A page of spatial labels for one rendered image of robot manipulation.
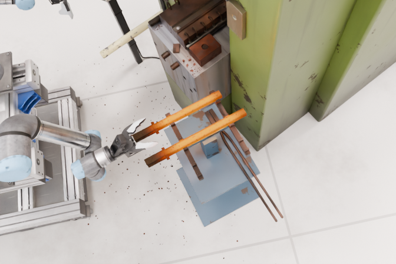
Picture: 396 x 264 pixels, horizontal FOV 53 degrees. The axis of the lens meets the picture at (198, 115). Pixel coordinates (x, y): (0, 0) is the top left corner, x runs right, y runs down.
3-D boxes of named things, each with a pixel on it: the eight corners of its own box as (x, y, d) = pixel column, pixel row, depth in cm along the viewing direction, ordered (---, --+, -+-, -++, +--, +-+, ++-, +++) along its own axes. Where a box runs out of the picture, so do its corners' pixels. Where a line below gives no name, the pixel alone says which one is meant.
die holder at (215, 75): (202, 114, 221) (194, 78, 180) (162, 68, 234) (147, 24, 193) (279, 57, 230) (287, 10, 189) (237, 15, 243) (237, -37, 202)
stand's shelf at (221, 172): (201, 204, 178) (201, 204, 177) (164, 131, 193) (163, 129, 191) (260, 173, 181) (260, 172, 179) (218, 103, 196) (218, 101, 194)
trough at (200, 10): (177, 34, 181) (177, 32, 180) (170, 27, 183) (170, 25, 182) (248, -16, 188) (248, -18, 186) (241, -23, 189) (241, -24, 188)
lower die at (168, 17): (185, 49, 186) (183, 39, 178) (161, 22, 193) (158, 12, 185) (254, 0, 192) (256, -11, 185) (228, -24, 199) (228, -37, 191)
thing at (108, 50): (105, 60, 225) (102, 56, 221) (100, 55, 227) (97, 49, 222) (167, 17, 232) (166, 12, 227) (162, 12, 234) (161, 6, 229)
